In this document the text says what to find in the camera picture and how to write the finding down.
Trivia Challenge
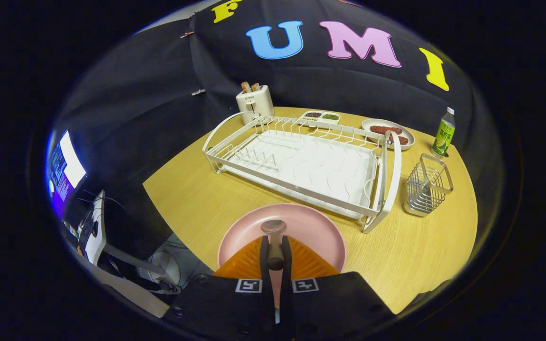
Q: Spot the white toaster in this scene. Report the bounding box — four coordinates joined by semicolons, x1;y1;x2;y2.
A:
235;85;274;125

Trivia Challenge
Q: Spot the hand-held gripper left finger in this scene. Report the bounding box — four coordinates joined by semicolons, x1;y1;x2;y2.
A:
162;235;276;340

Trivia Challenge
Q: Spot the lit computer monitor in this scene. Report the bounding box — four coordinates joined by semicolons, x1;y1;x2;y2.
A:
45;130;87;219

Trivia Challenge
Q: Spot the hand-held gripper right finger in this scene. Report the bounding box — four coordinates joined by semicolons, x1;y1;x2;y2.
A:
280;235;395;340

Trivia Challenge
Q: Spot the metal wire basket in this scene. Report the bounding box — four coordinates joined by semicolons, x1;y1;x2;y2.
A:
403;153;454;217

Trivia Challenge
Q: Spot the green label drink bottle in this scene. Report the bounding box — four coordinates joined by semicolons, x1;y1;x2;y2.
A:
432;107;456;158

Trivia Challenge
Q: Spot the white plate with sausages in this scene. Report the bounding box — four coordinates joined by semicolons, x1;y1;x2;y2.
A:
362;118;416;151

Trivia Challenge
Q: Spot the white divided seasoning dish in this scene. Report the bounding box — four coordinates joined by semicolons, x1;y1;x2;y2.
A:
300;110;341;129

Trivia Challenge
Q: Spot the wooden handled metal spoon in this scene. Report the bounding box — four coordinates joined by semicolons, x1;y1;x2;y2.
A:
261;219;288;324

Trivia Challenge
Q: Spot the white device with cables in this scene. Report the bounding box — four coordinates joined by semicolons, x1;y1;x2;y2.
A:
78;189;108;266

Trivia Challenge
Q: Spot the grey round stand base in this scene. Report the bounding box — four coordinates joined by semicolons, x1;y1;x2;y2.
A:
136;250;182;290

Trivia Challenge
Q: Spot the pink plate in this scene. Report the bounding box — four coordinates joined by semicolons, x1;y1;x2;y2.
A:
217;204;347;308

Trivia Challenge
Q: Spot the white wire dish rack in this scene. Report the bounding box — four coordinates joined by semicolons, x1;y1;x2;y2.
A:
202;112;402;234

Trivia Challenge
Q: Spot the black backdrop cloth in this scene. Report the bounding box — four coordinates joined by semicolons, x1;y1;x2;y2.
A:
53;0;496;256

